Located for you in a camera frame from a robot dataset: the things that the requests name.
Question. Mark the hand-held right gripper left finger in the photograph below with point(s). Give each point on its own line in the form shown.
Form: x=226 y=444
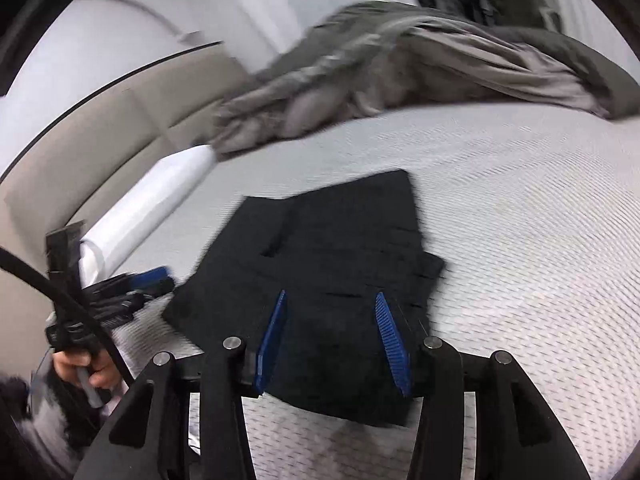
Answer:
x=270 y=345

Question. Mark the white pillow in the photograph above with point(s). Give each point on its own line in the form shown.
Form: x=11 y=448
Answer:
x=150 y=205

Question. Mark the person's left forearm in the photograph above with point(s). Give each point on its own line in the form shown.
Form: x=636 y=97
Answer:
x=55 y=415

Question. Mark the person's left hand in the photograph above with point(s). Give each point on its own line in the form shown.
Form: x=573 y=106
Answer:
x=70 y=365

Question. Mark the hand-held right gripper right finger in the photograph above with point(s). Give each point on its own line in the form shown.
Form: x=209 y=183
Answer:
x=395 y=350

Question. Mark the grey blanket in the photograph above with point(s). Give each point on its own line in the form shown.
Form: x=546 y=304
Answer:
x=400 y=70

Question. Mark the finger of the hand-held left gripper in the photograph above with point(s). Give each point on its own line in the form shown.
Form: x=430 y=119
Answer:
x=150 y=294
x=150 y=275

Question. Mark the black pants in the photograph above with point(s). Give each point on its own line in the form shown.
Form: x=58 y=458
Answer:
x=340 y=250

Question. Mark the bed with white mesh cover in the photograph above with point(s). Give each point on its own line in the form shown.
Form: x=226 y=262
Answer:
x=525 y=235

